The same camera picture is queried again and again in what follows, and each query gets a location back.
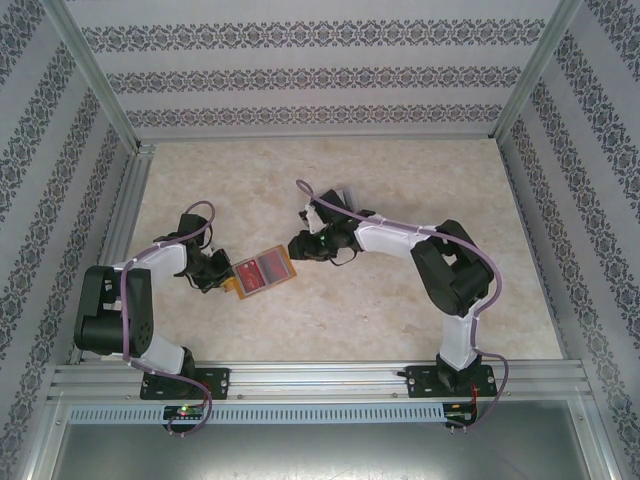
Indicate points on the orange leather card holder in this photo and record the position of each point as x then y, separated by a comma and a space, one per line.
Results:
240, 295

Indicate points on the dark red credit card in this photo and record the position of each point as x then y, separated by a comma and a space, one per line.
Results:
276, 266

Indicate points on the red credit card white logo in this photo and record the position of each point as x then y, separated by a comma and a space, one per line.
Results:
251, 276

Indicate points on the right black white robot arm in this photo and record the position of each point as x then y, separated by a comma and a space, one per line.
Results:
450, 280

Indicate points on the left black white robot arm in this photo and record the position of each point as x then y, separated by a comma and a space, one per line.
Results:
160, 257

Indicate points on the clear plastic card box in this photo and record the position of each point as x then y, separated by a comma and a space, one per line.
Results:
349, 196

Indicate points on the grey metal sheet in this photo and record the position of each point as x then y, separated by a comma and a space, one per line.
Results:
320, 450

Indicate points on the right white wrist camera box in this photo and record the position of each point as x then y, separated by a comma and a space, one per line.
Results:
310, 217

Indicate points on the left black mount plate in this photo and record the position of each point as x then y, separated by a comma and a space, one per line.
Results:
217, 382

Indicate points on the black mount plate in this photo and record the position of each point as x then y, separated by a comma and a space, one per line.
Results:
425, 382
217, 382

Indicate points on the aluminium side rail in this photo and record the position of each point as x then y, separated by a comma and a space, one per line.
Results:
127, 200

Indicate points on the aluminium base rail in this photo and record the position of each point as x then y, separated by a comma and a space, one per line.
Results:
320, 380

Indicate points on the right black mount plate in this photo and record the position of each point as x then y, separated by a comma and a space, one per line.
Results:
425, 382

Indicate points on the left aluminium frame post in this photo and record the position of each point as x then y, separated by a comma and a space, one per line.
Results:
98, 75

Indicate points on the aluminium frame post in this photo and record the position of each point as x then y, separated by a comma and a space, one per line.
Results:
532, 75
98, 75

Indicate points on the right aluminium frame post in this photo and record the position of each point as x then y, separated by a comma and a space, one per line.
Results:
532, 75

